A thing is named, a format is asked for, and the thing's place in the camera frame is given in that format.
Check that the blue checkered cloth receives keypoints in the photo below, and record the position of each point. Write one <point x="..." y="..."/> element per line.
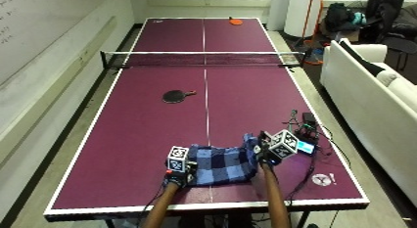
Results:
<point x="224" y="164"/>

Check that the white marker cube left glove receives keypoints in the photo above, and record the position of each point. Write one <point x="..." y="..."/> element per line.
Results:
<point x="177" y="159"/>

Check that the orange metal stand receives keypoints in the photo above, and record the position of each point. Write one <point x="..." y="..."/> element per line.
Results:
<point x="312" y="29"/>

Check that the black table tennis paddle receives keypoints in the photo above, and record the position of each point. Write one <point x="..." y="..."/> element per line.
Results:
<point x="176" y="96"/>

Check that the white sofa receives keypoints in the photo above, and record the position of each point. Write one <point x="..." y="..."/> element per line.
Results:
<point x="373" y="100"/>

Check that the black backpack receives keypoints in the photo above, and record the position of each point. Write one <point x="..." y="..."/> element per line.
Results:
<point x="340" y="16"/>

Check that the white cylindrical column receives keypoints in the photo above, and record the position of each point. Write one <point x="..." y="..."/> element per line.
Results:
<point x="304" y="14"/>

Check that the orange table tennis paddle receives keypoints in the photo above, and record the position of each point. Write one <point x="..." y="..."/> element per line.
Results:
<point x="236" y="21"/>

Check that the smartphone with lit screen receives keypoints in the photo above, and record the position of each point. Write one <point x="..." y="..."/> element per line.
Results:
<point x="306" y="146"/>

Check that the white marker cube right glove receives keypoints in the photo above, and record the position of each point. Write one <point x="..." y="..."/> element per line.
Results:
<point x="282" y="145"/>

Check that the person's left hand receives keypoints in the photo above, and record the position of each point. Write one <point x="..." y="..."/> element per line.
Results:
<point x="178" y="178"/>

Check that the whiteboard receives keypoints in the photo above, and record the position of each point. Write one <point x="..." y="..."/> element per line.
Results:
<point x="38" y="32"/>

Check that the black office chair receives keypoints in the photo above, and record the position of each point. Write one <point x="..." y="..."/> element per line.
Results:
<point x="393" y="22"/>

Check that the person's right hand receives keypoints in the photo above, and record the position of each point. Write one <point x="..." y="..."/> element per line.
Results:
<point x="264" y="149"/>

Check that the black table tennis net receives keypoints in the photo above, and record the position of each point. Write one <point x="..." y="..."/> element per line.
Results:
<point x="204" y="59"/>

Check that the white marker cube glove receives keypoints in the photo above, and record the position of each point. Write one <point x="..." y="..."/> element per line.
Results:
<point x="177" y="159"/>
<point x="282" y="145"/>

